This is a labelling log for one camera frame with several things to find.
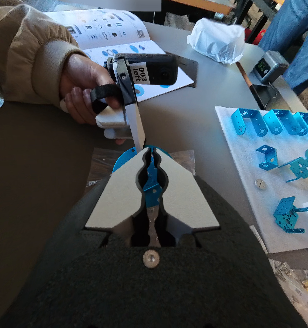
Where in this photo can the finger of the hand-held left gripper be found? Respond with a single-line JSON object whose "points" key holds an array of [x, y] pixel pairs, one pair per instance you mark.
{"points": [[136, 125]]}

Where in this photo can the grey desk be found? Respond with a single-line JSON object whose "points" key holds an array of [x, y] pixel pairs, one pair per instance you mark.
{"points": [[182, 115]]}

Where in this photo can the person's left hand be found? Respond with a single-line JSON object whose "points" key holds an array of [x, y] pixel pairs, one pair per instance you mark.
{"points": [[82, 74]]}

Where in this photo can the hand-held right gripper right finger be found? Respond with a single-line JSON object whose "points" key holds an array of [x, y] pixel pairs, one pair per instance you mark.
{"points": [[187, 202]]}

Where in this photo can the white foam tray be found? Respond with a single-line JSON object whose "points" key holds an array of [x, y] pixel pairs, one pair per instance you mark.
{"points": [[246, 205]]}

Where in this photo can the grey timer with green display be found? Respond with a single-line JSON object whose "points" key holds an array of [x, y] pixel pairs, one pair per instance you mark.
{"points": [[274, 64]]}

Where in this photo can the pile of screw bags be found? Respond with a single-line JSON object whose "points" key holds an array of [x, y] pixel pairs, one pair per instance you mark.
{"points": [[297, 287]]}

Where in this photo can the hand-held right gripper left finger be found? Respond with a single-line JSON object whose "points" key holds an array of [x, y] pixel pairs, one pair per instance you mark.
{"points": [[118, 202]]}

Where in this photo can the wide teal flat bracket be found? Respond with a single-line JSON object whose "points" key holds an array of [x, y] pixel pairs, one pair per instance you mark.
{"points": [[300, 166]]}

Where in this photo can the white instruction booklet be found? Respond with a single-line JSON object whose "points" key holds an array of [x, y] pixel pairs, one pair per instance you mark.
{"points": [[113, 25]]}

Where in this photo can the white crumpled wrap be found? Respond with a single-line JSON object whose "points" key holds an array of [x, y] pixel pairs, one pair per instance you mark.
{"points": [[215, 38]]}

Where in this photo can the small blue angled bracket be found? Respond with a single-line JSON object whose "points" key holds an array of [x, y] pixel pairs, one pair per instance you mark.
{"points": [[271, 156]]}

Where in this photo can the blue multi-hole box bracket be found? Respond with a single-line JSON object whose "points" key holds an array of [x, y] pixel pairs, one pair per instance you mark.
{"points": [[284, 212]]}

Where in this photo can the small silver round disc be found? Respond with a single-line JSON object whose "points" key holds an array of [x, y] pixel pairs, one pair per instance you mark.
{"points": [[258, 185]]}

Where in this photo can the clear plastic bag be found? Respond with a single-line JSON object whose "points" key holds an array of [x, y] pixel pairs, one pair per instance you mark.
{"points": [[100, 164]]}

